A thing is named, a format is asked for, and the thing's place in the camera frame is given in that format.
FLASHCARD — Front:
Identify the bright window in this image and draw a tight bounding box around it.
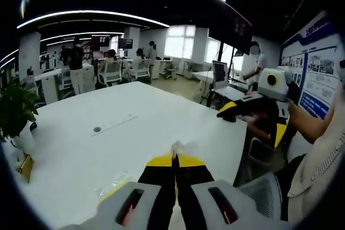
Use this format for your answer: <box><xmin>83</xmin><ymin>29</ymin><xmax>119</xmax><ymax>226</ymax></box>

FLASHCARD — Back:
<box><xmin>164</xmin><ymin>24</ymin><xmax>197</xmax><ymax>59</ymax></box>

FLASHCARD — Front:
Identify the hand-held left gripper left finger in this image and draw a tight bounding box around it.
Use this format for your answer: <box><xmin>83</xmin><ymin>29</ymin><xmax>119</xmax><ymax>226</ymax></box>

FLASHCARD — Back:
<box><xmin>58</xmin><ymin>151</ymin><xmax>176</xmax><ymax>230</ymax></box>

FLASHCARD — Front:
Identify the white side desk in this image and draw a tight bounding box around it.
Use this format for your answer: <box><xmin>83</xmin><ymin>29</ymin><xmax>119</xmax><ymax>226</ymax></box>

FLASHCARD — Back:
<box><xmin>192</xmin><ymin>70</ymin><xmax>261</xmax><ymax>107</ymax></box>

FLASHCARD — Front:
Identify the large black display on stand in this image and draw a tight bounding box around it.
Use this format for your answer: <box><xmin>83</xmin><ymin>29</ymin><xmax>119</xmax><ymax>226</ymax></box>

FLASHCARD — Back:
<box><xmin>219</xmin><ymin>2</ymin><xmax>253</xmax><ymax>64</ymax></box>

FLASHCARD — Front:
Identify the white framed monitor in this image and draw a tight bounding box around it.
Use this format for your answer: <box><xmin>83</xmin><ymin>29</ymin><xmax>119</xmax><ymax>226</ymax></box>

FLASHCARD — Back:
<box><xmin>212</xmin><ymin>60</ymin><xmax>229</xmax><ymax>90</ymax></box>

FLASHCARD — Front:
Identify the person in beige vest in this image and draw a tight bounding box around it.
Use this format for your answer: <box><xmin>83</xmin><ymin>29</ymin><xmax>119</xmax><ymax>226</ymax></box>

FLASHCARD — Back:
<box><xmin>287</xmin><ymin>116</ymin><xmax>345</xmax><ymax>224</ymax></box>

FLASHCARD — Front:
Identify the long curved ceiling light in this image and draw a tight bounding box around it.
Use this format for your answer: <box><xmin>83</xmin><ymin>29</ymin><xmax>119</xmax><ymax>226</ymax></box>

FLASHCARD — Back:
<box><xmin>16</xmin><ymin>10</ymin><xmax>170</xmax><ymax>29</ymax></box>
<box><xmin>40</xmin><ymin>32</ymin><xmax>125</xmax><ymax>43</ymax></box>

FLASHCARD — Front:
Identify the grey mesh office chair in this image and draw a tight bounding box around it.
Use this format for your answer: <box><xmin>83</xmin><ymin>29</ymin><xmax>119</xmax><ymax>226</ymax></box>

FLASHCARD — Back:
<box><xmin>237</xmin><ymin>172</ymin><xmax>284</xmax><ymax>221</ymax></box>

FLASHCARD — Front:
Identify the dark wall screen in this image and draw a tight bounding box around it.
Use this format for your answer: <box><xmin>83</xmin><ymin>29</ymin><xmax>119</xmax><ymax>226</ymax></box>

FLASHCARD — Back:
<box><xmin>118</xmin><ymin>38</ymin><xmax>134</xmax><ymax>50</ymax></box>

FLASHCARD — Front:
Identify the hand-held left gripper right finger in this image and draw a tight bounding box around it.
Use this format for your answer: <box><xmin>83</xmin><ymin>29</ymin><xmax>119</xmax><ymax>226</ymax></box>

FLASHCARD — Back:
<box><xmin>175</xmin><ymin>151</ymin><xmax>296</xmax><ymax>230</ymax></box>

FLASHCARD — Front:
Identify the white office desk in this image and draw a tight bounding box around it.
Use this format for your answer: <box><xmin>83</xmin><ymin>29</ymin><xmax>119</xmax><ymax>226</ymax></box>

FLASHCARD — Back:
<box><xmin>34</xmin><ymin>64</ymin><xmax>95</xmax><ymax>106</ymax></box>

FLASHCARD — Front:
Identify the blue wall poster board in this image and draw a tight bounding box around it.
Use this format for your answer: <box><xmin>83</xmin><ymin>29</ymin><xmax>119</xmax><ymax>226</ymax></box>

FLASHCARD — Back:
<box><xmin>280</xmin><ymin>11</ymin><xmax>345</xmax><ymax>121</ymax></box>

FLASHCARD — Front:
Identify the green plant in white pot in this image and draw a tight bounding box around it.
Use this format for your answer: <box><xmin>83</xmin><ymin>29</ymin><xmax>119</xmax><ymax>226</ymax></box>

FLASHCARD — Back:
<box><xmin>0</xmin><ymin>79</ymin><xmax>40</xmax><ymax>155</ymax></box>

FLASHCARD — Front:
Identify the white mesh office chair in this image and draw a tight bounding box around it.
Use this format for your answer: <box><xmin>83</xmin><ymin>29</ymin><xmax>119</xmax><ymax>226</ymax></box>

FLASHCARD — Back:
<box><xmin>97</xmin><ymin>59</ymin><xmax>122</xmax><ymax>87</ymax></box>
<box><xmin>131</xmin><ymin>58</ymin><xmax>151</xmax><ymax>80</ymax></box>
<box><xmin>164</xmin><ymin>57</ymin><xmax>182</xmax><ymax>80</ymax></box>

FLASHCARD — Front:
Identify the clear plastic wrap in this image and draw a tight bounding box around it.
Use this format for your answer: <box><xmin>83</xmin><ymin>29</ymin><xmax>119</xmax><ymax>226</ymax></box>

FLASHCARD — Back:
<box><xmin>169</xmin><ymin>140</ymin><xmax>202</xmax><ymax>157</ymax></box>
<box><xmin>93</xmin><ymin>170</ymin><xmax>130</xmax><ymax>201</ymax></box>

